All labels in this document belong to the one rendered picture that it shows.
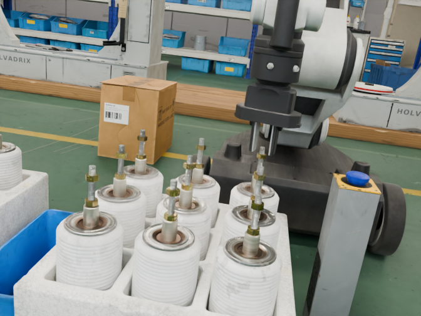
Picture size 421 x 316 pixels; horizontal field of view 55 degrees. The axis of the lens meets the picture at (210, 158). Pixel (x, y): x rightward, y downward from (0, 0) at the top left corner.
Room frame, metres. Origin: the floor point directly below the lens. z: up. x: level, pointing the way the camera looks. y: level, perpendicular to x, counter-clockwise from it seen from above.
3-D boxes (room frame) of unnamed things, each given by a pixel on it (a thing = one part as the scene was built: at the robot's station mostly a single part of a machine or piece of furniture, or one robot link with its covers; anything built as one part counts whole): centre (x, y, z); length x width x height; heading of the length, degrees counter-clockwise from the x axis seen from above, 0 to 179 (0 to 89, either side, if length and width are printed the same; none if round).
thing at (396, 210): (1.03, -0.50, 0.10); 0.20 x 0.05 x 0.20; 174
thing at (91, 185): (0.53, 0.16, 0.30); 0.01 x 0.01 x 0.08
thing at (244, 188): (0.74, -0.10, 0.25); 0.08 x 0.08 x 0.01
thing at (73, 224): (0.53, 0.16, 0.25); 0.08 x 0.08 x 0.01
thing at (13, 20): (5.81, 2.97, 0.36); 0.50 x 0.38 x 0.21; 174
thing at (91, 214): (0.53, 0.16, 0.26); 0.02 x 0.02 x 0.03
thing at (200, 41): (5.45, 0.32, 0.35); 0.16 x 0.15 x 0.19; 84
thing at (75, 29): (5.71, 2.10, 0.36); 0.50 x 0.38 x 0.21; 175
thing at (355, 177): (0.68, -0.26, 0.32); 0.04 x 0.04 x 0.02
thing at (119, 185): (0.65, 0.15, 0.26); 0.02 x 0.02 x 0.03
